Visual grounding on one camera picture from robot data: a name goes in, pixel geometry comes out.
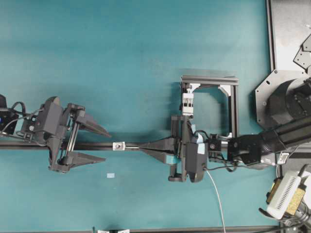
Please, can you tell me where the black square extrusion frame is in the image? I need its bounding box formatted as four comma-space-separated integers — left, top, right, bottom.
180, 75, 239, 137

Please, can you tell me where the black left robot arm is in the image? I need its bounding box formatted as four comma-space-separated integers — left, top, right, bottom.
0, 96, 110, 173

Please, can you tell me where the white wire clamp block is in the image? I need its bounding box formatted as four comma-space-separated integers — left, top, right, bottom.
181, 91, 194, 116

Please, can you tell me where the thin white wire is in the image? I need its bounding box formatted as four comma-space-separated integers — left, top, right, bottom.
125, 145, 227, 233

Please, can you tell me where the bottom edge black rail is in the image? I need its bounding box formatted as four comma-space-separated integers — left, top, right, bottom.
92, 225, 311, 233

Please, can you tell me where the grey side table panel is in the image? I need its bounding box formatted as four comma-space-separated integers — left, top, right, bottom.
266, 0, 311, 72

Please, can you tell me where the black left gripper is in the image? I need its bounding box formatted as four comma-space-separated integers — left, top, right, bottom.
34, 97, 111, 173

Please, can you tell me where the white barcode label tag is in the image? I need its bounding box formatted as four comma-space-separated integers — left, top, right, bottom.
278, 152, 290, 164

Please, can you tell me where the long black aluminium rail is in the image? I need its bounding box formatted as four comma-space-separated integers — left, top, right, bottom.
0, 140, 311, 152

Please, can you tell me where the silver t-nut plate with hole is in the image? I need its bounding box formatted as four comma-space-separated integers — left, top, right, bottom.
112, 142, 126, 150

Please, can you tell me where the pale tape piece on table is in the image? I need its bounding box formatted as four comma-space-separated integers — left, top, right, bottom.
106, 173, 115, 179

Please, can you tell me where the white vented power adapter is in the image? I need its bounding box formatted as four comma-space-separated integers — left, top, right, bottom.
259, 170, 311, 221

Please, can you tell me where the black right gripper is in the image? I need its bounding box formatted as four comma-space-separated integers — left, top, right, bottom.
138, 115, 207, 183

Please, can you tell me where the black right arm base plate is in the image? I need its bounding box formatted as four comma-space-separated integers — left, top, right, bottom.
255, 70, 311, 129

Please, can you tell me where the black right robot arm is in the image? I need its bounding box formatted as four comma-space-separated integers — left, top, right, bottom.
138, 116, 311, 183

